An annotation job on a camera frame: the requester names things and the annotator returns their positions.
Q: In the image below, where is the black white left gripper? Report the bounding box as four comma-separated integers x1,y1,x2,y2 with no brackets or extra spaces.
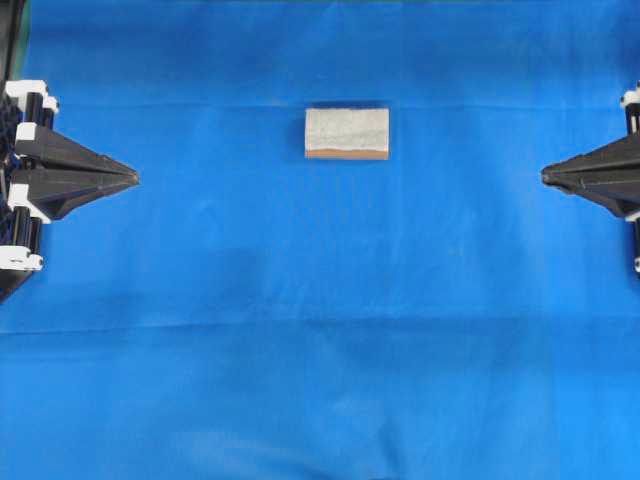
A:
1,80,139,272

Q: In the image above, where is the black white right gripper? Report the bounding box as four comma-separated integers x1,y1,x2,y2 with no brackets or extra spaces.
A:
541,84,640,273

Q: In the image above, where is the grey and orange sponge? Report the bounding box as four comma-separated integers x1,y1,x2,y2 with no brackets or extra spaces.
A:
304,108,390,161

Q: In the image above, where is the blue table cloth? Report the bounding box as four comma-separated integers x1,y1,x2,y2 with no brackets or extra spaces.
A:
1,1,639,479

